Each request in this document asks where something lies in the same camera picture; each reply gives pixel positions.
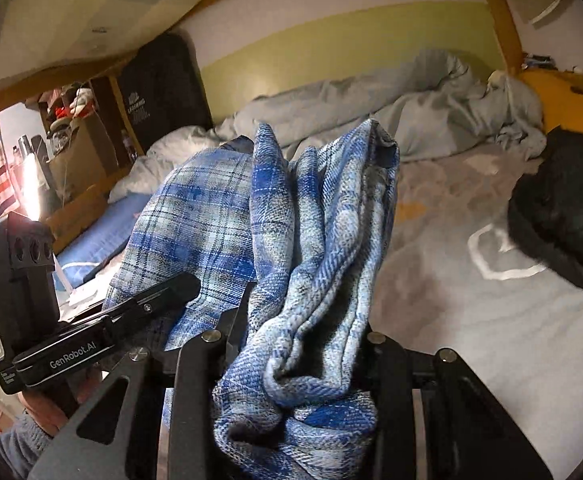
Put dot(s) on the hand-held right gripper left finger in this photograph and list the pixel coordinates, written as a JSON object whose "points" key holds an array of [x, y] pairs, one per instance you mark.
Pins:
{"points": [[196, 360]]}

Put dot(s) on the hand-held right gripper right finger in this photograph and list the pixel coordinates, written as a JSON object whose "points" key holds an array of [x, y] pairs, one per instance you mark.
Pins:
{"points": [[396, 385]]}

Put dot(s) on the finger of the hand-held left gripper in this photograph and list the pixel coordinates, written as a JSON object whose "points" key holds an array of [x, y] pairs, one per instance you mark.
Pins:
{"points": [[161, 295]]}

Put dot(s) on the blue plaid flannel shirt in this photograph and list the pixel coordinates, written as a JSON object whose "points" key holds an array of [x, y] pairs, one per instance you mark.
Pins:
{"points": [[311, 260]]}

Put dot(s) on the person's left forearm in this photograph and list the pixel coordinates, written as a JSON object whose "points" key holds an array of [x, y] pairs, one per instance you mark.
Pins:
{"points": [[18, 440]]}

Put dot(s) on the person's left hand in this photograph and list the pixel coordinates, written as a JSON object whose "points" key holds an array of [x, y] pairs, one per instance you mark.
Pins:
{"points": [[51, 405]]}

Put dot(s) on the grey printed bed sheet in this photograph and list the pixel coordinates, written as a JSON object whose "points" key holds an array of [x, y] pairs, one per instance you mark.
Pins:
{"points": [[471, 360]]}

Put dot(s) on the blue pillow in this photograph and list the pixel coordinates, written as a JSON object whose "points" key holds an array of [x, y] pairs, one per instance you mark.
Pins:
{"points": [[96, 245]]}

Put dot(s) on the cardboard box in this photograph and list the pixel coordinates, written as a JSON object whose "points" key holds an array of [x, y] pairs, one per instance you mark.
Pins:
{"points": [[78, 160]]}

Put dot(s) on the black printed bag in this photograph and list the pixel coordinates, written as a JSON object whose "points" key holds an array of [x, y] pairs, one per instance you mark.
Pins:
{"points": [[166, 95]]}

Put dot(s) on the dark cloth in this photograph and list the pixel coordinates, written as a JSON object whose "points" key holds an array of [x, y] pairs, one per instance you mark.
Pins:
{"points": [[566, 210]]}

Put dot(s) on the grey-blue crumpled duvet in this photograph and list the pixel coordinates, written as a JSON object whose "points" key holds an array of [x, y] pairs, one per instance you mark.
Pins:
{"points": [[421, 100]]}

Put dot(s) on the yellow cloth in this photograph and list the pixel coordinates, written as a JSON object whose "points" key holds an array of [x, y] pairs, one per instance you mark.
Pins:
{"points": [[571, 100]]}

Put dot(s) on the wooden bed frame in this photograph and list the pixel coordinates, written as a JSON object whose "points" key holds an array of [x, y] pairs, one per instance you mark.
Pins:
{"points": [[501, 20]]}

